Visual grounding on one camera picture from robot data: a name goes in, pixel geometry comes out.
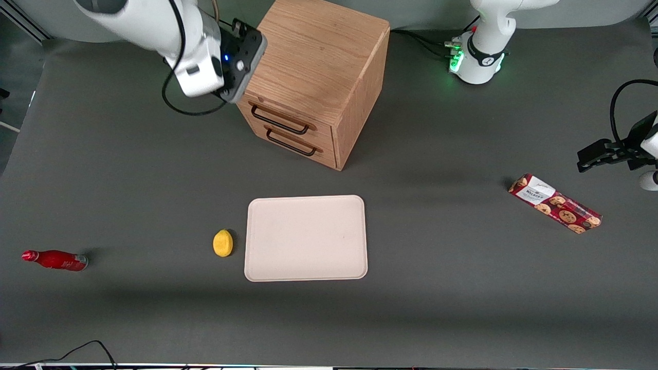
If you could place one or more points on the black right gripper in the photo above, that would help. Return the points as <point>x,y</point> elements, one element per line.
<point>239,27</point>

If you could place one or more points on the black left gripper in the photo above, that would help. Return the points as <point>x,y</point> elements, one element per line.
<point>631,146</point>

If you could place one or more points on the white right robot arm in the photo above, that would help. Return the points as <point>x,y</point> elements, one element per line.
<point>154,25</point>

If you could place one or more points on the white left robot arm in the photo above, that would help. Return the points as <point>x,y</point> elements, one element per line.
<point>486,56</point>

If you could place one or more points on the oak wooden drawer cabinet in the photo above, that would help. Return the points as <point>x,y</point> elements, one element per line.
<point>313,51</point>

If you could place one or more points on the red chocolate chip cookie box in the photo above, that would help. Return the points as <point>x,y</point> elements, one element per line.
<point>558,205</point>

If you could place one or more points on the yellow lemon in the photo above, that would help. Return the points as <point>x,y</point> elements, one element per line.
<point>222,243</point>

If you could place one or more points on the beige rectangular tray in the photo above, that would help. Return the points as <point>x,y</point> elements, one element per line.
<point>306,239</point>

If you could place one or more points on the red soda bottle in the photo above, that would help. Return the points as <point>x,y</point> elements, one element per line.
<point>56,260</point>

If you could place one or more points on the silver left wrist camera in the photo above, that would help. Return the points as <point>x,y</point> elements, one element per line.
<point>650,181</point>

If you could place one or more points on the aluminium frame profile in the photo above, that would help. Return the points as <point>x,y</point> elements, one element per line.
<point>25,25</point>
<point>653,19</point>

